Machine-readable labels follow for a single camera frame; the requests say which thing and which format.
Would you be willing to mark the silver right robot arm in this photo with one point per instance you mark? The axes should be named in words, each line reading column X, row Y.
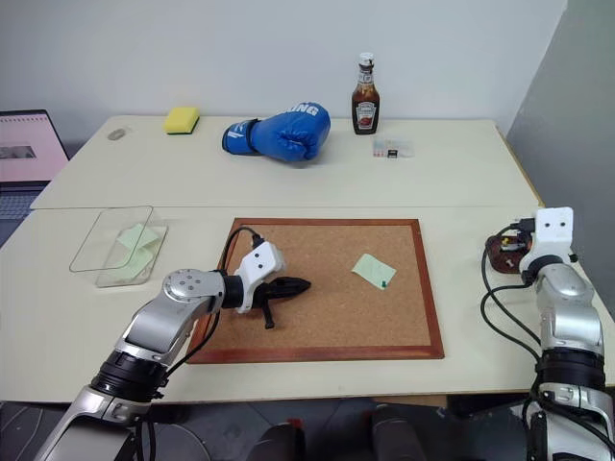
column 572, row 326

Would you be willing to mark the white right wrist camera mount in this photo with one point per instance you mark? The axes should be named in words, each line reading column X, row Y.
column 552, row 235

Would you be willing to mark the clear plastic box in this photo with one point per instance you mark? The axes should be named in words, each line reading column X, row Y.
column 86, row 249

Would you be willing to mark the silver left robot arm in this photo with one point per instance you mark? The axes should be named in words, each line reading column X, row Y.
column 158, row 326

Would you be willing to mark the yellow green sponge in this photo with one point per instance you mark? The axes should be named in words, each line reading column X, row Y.
column 181, row 119

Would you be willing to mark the blue boxing glove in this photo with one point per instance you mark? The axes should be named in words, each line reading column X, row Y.
column 288, row 134

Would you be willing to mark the ketchup bottle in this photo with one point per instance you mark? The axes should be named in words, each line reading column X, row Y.
column 366, row 105

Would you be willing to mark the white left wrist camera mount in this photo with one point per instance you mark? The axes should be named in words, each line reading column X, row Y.
column 259, row 264

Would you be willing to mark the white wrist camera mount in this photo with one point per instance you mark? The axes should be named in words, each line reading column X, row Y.
column 259, row 264
column 552, row 235

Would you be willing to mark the small clear compartment case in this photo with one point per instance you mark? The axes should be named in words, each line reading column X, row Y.
column 394, row 148

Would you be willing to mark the cork board with wooden frame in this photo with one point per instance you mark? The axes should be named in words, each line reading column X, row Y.
column 336, row 312

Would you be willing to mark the round brown tray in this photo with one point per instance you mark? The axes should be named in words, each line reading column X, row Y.
column 497, row 261

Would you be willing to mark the green sticky note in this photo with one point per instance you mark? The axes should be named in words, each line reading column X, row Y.
column 137, row 236
column 134, row 264
column 372, row 269

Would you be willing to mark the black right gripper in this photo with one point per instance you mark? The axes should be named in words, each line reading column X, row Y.
column 517, row 245

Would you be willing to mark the laptop with pink screen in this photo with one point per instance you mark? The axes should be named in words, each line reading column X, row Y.
column 29, row 144

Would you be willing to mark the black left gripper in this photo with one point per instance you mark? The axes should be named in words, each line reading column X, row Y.
column 270, row 290

